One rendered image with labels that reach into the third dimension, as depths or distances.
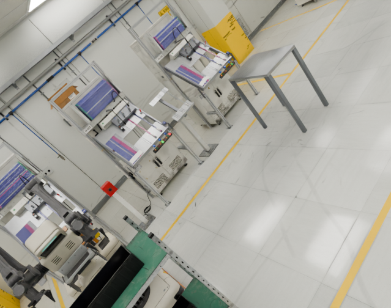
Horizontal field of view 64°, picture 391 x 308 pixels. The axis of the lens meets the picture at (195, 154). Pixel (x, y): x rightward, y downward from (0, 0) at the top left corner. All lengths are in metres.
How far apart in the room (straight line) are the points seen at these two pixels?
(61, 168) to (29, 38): 2.12
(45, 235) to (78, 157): 3.56
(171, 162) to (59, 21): 3.03
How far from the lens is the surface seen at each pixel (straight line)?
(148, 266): 1.87
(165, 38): 4.80
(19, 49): 5.81
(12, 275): 2.13
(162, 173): 4.46
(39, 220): 4.12
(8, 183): 4.18
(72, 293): 2.81
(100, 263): 2.50
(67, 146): 5.72
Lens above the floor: 1.93
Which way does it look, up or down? 24 degrees down
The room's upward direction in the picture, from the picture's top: 42 degrees counter-clockwise
